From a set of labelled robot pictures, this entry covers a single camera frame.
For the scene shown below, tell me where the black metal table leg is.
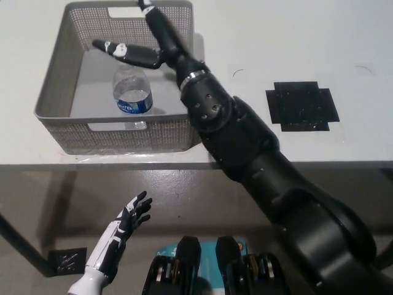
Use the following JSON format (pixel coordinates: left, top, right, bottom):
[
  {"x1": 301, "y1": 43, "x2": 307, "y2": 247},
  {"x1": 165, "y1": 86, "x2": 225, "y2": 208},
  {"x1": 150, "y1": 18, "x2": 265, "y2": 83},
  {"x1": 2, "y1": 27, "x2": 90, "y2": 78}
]
[{"x1": 0, "y1": 211, "x2": 55, "y2": 279}]

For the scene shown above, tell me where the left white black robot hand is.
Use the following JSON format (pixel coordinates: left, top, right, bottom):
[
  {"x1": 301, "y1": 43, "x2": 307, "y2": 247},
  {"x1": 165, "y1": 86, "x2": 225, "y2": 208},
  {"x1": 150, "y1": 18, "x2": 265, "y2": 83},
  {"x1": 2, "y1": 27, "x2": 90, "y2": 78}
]
[{"x1": 84, "y1": 190, "x2": 154, "y2": 277}]

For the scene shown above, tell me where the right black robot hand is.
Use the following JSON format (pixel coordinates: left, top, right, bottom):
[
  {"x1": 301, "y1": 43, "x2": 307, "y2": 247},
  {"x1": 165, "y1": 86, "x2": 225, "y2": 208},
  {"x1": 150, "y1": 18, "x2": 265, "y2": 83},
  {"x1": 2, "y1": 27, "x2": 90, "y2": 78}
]
[{"x1": 91, "y1": 0, "x2": 213, "y2": 90}]

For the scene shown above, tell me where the grey perforated plastic basket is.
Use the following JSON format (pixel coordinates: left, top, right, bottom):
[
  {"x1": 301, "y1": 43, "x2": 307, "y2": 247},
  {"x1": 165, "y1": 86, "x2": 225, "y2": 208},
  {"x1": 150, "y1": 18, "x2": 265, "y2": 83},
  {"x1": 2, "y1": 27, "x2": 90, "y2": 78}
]
[{"x1": 33, "y1": 1, "x2": 204, "y2": 156}]

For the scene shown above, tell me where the black teal robot body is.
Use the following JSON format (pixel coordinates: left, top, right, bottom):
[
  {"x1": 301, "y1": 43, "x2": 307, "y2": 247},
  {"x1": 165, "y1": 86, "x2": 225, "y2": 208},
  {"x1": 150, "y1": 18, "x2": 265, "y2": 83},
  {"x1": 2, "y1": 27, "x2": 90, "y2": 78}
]
[{"x1": 141, "y1": 235, "x2": 292, "y2": 295}]

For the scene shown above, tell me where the clear water bottle blue label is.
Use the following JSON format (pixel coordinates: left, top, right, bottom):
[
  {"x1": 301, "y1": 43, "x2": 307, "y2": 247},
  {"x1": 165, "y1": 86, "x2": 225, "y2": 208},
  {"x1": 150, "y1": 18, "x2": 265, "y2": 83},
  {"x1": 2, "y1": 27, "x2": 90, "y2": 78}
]
[{"x1": 112, "y1": 62, "x2": 154, "y2": 130}]

